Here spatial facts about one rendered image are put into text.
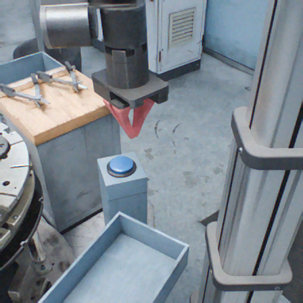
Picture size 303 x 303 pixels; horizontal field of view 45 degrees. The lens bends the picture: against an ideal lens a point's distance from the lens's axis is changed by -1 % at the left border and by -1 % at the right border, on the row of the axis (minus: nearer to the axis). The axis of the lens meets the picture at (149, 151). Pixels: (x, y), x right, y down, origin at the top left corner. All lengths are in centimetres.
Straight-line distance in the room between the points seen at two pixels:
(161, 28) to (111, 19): 232
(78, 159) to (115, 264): 31
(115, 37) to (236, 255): 36
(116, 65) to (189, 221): 148
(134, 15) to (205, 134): 203
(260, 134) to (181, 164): 177
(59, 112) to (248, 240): 41
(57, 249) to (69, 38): 48
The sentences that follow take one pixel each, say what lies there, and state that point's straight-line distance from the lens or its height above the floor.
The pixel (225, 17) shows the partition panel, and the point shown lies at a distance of 308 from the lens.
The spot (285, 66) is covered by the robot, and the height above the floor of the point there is 128.
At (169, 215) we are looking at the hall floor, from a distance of 192.
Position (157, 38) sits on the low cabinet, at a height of 38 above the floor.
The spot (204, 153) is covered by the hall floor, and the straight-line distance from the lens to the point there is 230.
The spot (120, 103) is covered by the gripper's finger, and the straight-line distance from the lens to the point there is 51.
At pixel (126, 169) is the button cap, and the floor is 104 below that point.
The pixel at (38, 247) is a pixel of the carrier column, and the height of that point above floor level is 86.
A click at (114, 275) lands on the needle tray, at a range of 50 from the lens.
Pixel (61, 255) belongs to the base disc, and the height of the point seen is 80.
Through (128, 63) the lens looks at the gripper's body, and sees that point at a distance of 48.
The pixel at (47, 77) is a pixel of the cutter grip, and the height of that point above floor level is 109.
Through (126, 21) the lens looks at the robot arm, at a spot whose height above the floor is 129.
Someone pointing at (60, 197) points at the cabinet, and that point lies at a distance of 80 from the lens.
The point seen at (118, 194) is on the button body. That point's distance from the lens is 62.
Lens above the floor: 145
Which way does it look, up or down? 39 degrees down
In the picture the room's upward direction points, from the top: straight up
